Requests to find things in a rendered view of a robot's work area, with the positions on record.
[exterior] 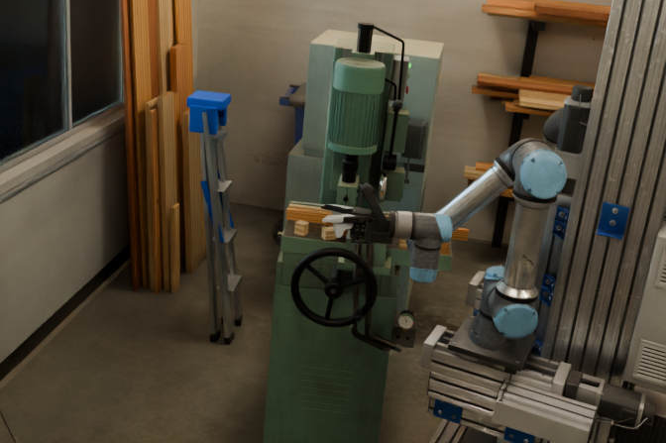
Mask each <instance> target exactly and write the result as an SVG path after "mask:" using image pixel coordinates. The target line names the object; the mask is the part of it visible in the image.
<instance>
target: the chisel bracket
mask: <svg viewBox="0 0 666 443"><path fill-rule="evenodd" d="M359 178H360V177H359V176H358V175H357V176H356V182H354V183H347V182H344V181H342V173H341V175H340V179H339V183H338V189H337V199H336V203H339V204H346V205H356V200H358V197H357V195H358V191H359V189H358V185H359ZM346 194H348V198H349V200H348V201H347V202H345V201H343V197H344V196H345V195H346Z"/></svg>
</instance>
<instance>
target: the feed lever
mask: <svg viewBox="0 0 666 443"><path fill-rule="evenodd" d="M392 108H393V109H394V115H393V123H392V130H391V138H390V145H389V153H388V154H384V159H383V169H390V170H395V167H396V158H397V155H394V154H393V153H392V152H393V145H394V138H395V131H396V124H397V117H398V110H400V109H401V108H402V102H401V101H400V100H394V102H393V103H392Z"/></svg>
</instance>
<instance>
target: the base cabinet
mask: <svg viewBox="0 0 666 443"><path fill-rule="evenodd" d="M299 292H300V296H301V298H302V300H303V302H304V303H305V305H306V306H307V307H308V308H309V309H310V310H311V311H313V312H314V313H316V314H318V315H320V316H322V317H325V313H326V309H327V305H328V300H329V297H328V296H327V295H326V294H325V292H324V289H318V288H310V287H301V286H300V287H299ZM351 306H352V293H351V292H342V294H341V296H339V297H338V298H334V301H333V305H332V308H331V313H330V318H331V319H341V318H346V317H349V316H351V308H352V307H351ZM395 307H396V298H391V297H382V296H377V298H376V301H375V304H374V306H373V308H372V332H373V333H374V334H375V335H378V336H380V337H383V338H385V339H387V340H389V341H391V336H392V329H393V322H394V315H395ZM350 327H351V325H348V326H344V327H327V326H323V325H320V324H317V323H315V322H313V321H311V320H310V319H308V318H307V317H305V316H304V315H303V314H302V313H301V312H300V311H299V309H298V308H297V306H296V305H295V303H294V301H293V298H292V295H291V290H290V285H285V284H277V283H275V294H274V307H273V321H272V334H271V347H270V360H269V374H268V387H267V401H266V414H265V428H264V441H263V443H378V442H379V434H380V427H381V419H382V412H383V404H384V396H385V389H386V381H387V374H388V366H389V353H386V352H383V351H382V350H380V349H377V348H375V347H373V346H371V345H369V344H367V343H365V342H363V341H361V340H359V339H357V338H355V337H354V336H353V335H352V333H351V328H350Z"/></svg>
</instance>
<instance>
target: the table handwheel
mask: <svg viewBox="0 0 666 443"><path fill-rule="evenodd" d="M329 256H335V257H342V258H345V259H348V260H350V261H352V262H353V263H355V264H356V265H358V266H359V267H360V268H361V269H362V271H363V272H364V273H365V275H366V277H362V278H359V279H355V280H351V281H347V282H342V281H341V276H342V270H337V266H338V262H336V263H334V265H333V269H332V273H331V278H330V279H327V278H326V277H324V276H323V275H322V274H321V273H319V272H318V271H317V270H316V269H315V268H314V267H313V266H311V265H310V263H312V262H313V261H315V260H317V259H320V258H323V257H329ZM305 268H307V269H308V270H309V271H311V272H312V273H313V274H314V275H316V276H317V277H318V278H319V279H320V280H321V281H323V282H324V283H325V288H324V292H325V294H326V295H327V296H328V297H329V300H328V305H327V309H326V313H325V317H322V316H320V315H318V314H316V313H314V312H313V311H311V310H310V309H309V308H308V307H307V306H306V305H305V303H304V302H303V300H302V298H301V296H300V292H299V280H300V277H301V274H302V272H303V271H304V269H305ZM363 282H368V283H369V296H368V299H367V301H366V303H365V304H364V306H363V307H362V308H361V310H362V314H363V318H364V317H365V316H366V315H367V314H368V313H369V312H370V311H371V309H372V308H373V306H374V304H375V301H376V298H377V293H378V284H377V279H376V276H375V274H374V272H373V270H372V269H371V267H370V266H369V264H368V263H367V262H366V261H365V260H364V259H363V258H361V257H360V256H359V255H357V254H355V253H353V252H351V251H348V250H345V249H341V248H324V249H320V250H317V251H314V252H312V253H310V254H308V255H307V256H306V257H304V258H303V259H302V260H301V261H300V262H299V263H298V265H297V266H296V268H295V269H294V271H293V274H292V277H291V282H290V290H291V295H292V298H293V301H294V303H295V305H296V306H297V308H298V309H299V311H300V312H301V313H302V314H303V315H304V316H305V317H307V318H308V319H310V320H311V321H313V322H315V323H317V324H320V325H323V326H327V327H344V326H348V325H352V324H354V323H356V322H358V321H356V320H355V314H356V313H355V314H353V315H351V316H349V317H346V318H341V319H331V318H330V313H331V308H332V305H333V301H334V298H338V297H339V296H341V294H342V291H343V288H345V287H348V286H352V285H355V284H359V283H363ZM363 318H362V319H363Z"/></svg>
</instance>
